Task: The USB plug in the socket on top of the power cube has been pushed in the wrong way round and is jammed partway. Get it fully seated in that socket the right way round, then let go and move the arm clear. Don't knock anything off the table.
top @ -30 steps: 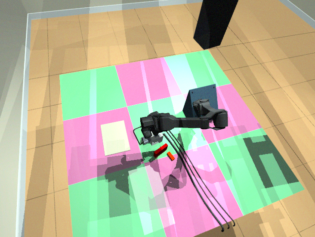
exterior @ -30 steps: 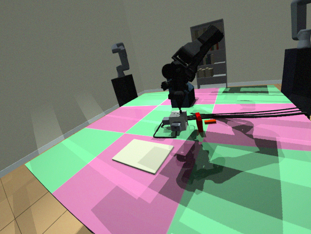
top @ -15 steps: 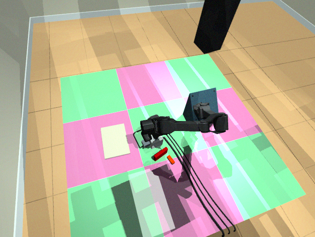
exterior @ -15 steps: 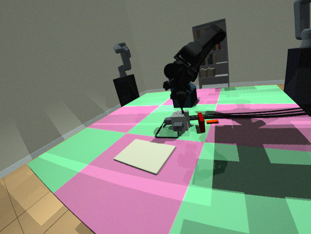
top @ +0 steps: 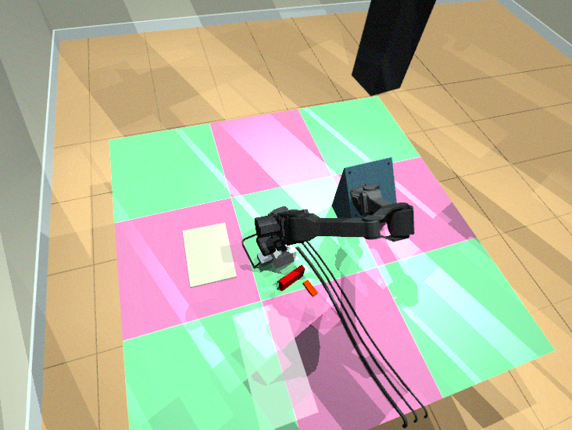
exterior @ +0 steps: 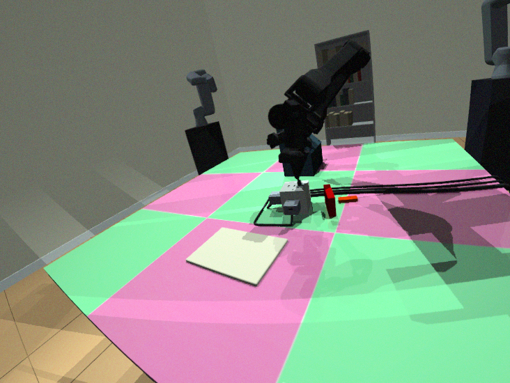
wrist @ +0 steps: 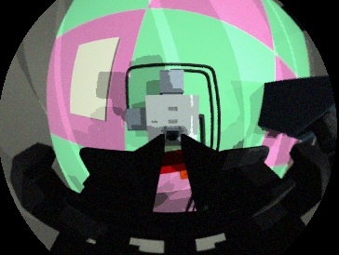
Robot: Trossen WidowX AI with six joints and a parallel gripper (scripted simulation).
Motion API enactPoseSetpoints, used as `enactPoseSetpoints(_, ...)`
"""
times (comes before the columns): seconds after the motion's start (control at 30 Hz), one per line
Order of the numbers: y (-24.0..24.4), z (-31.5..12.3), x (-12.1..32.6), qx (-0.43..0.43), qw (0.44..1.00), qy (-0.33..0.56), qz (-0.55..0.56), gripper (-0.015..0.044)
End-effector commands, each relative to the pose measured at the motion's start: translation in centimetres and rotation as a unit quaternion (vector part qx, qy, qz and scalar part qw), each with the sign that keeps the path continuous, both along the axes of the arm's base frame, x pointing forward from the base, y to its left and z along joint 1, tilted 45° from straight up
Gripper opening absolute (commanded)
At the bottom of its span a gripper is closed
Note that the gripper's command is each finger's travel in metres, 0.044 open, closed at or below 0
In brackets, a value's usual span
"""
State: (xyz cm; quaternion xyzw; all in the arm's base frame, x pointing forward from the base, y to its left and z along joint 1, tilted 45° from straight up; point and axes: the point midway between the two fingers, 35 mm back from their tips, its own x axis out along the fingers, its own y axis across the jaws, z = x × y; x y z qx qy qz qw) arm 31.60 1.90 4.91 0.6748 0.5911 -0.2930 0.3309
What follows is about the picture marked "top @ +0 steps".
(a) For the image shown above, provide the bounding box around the red rectangular block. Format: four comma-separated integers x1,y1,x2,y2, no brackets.
278,265,305,291

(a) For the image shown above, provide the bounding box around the orange flat bar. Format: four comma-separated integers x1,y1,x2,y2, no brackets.
303,280,318,297

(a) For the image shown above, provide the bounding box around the beige flat rectangular pad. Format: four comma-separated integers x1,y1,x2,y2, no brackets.
183,223,237,288

